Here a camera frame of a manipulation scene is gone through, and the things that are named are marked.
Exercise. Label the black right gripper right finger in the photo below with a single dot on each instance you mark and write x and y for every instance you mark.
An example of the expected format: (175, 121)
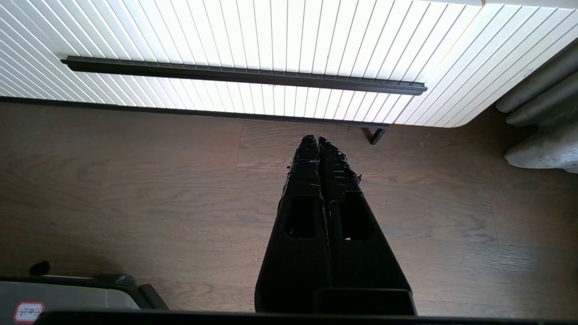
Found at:
(365, 262)

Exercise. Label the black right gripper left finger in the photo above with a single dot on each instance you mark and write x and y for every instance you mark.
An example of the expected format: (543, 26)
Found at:
(298, 253)

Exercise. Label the grey black robot base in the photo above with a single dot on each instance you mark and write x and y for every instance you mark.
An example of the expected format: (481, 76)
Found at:
(67, 293)

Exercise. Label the black cabinet foot bracket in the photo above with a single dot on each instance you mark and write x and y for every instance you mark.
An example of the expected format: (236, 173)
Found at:
(377, 134)

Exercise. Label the cream tv cabinet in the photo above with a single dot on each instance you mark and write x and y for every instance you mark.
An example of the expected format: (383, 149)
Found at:
(271, 101)

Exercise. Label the grey curtain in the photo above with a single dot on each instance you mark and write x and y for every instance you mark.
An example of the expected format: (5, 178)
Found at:
(542, 149)

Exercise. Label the red bordered white sticker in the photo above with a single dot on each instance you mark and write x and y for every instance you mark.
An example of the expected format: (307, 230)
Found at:
(29, 312)

